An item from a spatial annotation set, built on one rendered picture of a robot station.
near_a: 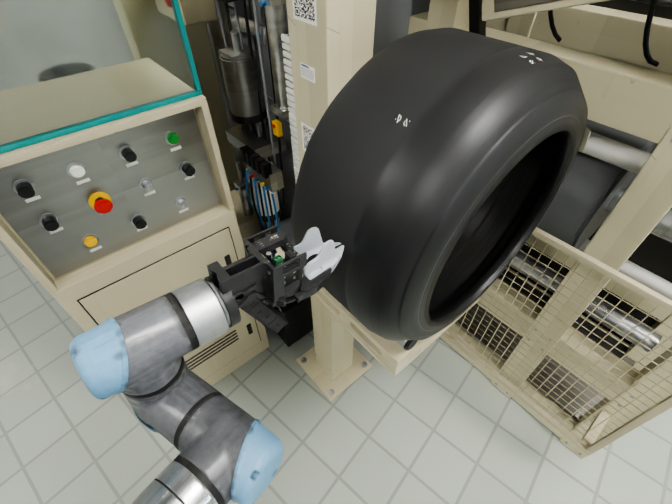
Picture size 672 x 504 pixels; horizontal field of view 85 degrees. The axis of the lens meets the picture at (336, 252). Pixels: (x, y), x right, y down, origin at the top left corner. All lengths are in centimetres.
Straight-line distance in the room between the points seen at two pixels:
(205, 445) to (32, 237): 83
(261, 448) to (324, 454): 128
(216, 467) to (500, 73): 59
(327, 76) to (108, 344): 61
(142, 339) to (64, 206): 74
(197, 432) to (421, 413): 143
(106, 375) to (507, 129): 55
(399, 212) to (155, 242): 87
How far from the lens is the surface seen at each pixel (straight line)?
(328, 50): 80
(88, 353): 45
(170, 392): 51
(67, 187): 112
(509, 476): 185
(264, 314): 53
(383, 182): 52
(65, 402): 218
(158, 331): 44
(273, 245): 49
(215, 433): 47
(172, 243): 123
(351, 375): 184
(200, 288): 46
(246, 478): 45
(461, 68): 60
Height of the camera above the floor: 167
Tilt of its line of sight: 46 degrees down
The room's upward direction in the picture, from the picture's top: straight up
